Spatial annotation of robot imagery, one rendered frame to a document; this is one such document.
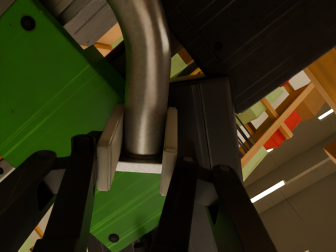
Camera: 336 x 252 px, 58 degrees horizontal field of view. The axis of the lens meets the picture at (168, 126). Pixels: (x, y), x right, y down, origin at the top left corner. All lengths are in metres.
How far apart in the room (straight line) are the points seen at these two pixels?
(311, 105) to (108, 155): 4.18
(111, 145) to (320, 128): 9.62
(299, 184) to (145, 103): 7.73
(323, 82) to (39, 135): 0.89
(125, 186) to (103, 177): 0.10
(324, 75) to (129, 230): 0.84
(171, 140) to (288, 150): 9.61
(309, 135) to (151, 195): 9.50
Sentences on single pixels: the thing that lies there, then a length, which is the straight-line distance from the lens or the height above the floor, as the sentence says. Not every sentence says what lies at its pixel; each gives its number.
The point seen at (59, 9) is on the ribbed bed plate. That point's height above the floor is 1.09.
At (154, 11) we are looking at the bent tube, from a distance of 0.19.
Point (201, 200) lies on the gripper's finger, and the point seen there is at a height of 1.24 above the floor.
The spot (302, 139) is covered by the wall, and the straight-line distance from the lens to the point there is 9.74.
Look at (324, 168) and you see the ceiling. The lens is 7.85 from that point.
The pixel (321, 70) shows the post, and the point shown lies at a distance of 1.03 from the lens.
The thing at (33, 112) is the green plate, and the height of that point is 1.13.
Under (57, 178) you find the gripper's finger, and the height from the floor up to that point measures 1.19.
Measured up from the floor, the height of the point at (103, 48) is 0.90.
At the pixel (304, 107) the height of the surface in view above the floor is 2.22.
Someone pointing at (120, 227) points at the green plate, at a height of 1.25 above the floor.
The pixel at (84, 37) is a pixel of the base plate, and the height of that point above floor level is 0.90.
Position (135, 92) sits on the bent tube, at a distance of 0.20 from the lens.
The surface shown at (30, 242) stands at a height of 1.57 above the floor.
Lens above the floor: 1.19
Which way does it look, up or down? 2 degrees up
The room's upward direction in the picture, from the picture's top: 142 degrees clockwise
